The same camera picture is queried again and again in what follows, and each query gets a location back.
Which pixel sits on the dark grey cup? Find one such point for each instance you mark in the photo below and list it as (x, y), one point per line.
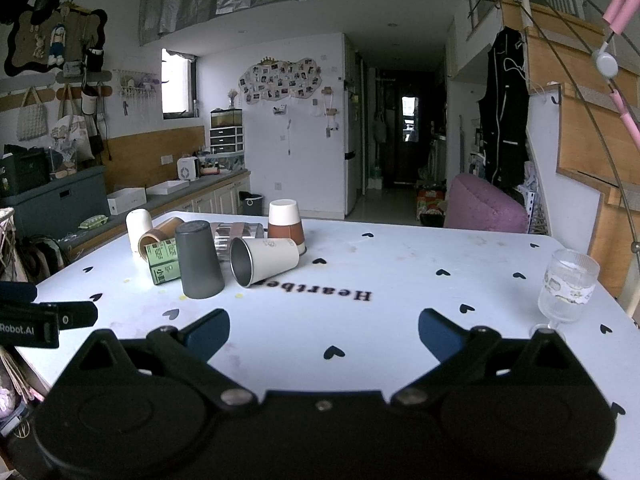
(199, 260)

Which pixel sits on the metal arc stand pink foam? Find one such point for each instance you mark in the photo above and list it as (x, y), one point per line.
(620, 2)

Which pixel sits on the glass fish tank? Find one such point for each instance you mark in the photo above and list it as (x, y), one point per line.
(226, 118)

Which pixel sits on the brown and white cup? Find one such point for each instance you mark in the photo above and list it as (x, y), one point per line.
(286, 225)

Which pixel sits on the small white appliance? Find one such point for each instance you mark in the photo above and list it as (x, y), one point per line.
(188, 168)

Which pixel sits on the black bag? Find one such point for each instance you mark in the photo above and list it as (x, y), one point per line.
(25, 170)

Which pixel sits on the black hanging coat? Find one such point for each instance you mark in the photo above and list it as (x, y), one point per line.
(504, 120)

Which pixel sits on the black trash bin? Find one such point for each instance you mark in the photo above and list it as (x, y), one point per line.
(251, 203)

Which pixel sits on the green drink carton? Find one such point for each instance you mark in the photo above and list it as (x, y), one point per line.
(165, 260)

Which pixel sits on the wooden staircase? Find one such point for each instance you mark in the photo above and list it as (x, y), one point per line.
(575, 110)

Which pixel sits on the plain white cup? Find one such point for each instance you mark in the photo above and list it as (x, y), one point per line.
(137, 227)

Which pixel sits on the green egg carton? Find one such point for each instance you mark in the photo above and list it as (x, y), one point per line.
(94, 221)

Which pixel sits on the grey storage cabinet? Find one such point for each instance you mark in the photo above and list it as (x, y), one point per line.
(60, 200)

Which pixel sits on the clear glass goblet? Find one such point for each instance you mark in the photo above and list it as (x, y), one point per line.
(567, 285)

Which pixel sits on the pink armchair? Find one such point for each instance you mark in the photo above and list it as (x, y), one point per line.
(482, 205)

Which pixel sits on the flat white box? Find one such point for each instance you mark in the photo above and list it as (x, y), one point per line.
(167, 187)

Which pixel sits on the window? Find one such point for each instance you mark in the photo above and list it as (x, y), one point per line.
(176, 85)

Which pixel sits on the printed canvas tote bag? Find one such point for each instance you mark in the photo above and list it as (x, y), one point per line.
(70, 135)

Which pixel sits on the silver ribbed cup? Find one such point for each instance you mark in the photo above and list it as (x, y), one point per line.
(235, 234)

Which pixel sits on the white cardboard box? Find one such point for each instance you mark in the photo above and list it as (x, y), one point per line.
(126, 201)

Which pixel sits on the white knitted tote bag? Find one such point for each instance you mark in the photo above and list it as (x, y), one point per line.
(31, 120)

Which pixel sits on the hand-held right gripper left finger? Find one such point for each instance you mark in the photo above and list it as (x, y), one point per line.
(207, 334)

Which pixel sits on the small drawer organizer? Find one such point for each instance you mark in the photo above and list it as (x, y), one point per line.
(227, 141)

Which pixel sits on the wavy wall board with dolls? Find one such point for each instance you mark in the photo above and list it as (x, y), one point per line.
(55, 35)

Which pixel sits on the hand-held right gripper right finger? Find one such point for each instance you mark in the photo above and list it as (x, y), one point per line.
(441, 336)

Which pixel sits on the kitchen counter cabinet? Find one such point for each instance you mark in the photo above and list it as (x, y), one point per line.
(220, 195)

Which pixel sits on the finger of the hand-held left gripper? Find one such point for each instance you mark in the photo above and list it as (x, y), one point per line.
(76, 314)
(17, 292)

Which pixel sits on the white steel-lined cup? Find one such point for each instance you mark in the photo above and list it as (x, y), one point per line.
(265, 259)

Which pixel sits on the cloud-shaped photo board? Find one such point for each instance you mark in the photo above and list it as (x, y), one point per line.
(280, 79)

